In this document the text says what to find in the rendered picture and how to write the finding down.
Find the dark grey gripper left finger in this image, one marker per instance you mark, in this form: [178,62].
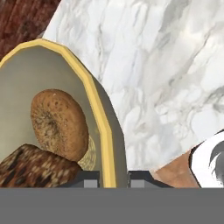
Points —
[87,178]

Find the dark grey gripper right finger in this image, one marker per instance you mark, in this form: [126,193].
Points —
[140,178]

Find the grey bowl with yellow rim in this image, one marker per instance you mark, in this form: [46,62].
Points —
[23,75]

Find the dark brown speckled bread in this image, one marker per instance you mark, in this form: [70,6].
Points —
[35,169]

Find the round brown bagel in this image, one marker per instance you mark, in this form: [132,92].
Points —
[58,124]

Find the white and black round object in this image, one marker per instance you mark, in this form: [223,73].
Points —
[204,163]

